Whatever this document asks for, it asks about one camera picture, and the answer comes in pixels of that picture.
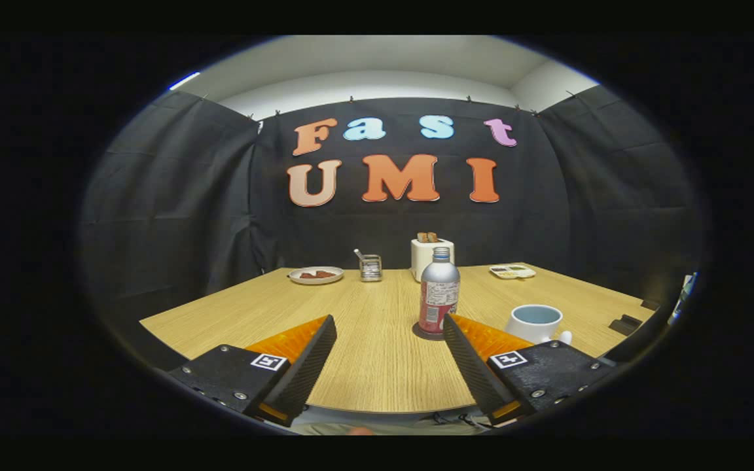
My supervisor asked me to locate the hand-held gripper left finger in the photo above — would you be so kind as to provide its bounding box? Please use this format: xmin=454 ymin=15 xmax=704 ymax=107
xmin=166 ymin=315 xmax=338 ymax=429

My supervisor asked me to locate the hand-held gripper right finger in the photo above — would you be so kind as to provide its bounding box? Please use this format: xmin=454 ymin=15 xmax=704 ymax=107
xmin=441 ymin=313 xmax=615 ymax=426

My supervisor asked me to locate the white cup blue inside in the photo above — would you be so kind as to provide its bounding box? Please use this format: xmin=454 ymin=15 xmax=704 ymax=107
xmin=505 ymin=304 xmax=573 ymax=346

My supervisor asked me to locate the silver juice bottle red label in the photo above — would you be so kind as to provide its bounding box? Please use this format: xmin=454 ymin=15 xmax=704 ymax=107
xmin=418 ymin=247 xmax=461 ymax=335

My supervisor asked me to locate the wooden table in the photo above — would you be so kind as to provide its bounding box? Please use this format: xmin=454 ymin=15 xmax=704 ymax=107
xmin=139 ymin=263 xmax=656 ymax=414

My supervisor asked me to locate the white plate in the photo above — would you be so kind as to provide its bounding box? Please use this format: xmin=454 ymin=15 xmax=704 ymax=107
xmin=289 ymin=266 xmax=344 ymax=285

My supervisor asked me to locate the white compartment tray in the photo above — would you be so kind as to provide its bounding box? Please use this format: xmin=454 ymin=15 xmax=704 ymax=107
xmin=489 ymin=264 xmax=537 ymax=280

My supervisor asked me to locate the metal utensil holder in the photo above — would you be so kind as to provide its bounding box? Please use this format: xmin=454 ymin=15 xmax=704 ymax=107
xmin=353 ymin=249 xmax=383 ymax=283

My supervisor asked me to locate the white toaster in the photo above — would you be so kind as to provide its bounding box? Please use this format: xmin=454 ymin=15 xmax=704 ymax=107
xmin=410 ymin=238 xmax=455 ymax=283

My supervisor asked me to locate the black backdrop cloth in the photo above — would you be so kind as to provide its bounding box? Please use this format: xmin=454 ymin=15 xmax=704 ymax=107
xmin=79 ymin=85 xmax=705 ymax=328

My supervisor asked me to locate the blue-white object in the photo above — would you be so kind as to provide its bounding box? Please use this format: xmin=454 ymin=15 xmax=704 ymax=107
xmin=668 ymin=271 xmax=698 ymax=324

